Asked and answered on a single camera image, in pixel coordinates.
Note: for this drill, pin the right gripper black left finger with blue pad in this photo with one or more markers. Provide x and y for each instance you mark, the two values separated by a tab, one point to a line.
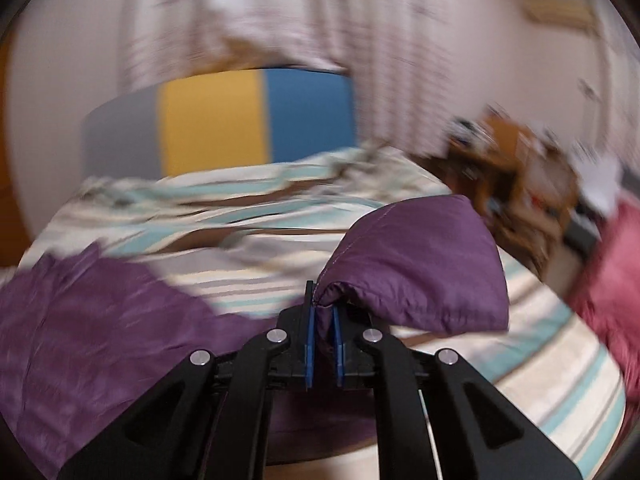
209	416

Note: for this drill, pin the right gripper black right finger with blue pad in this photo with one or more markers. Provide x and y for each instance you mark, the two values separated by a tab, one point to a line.
436	416

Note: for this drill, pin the purple quilted down jacket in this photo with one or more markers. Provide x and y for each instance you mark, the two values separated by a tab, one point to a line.
83	337

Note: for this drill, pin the pink red blanket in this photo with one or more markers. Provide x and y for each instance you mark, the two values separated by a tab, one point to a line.
606	297

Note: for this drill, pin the wooden desk with clutter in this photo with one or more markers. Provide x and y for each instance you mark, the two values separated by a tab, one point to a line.
522	185

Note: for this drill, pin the grey yellow blue headboard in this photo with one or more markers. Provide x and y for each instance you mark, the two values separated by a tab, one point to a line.
223	120

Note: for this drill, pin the pink patterned curtain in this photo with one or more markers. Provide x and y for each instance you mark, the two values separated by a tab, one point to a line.
396	52

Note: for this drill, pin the wall air conditioner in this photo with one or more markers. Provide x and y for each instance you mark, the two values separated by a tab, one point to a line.
565	13

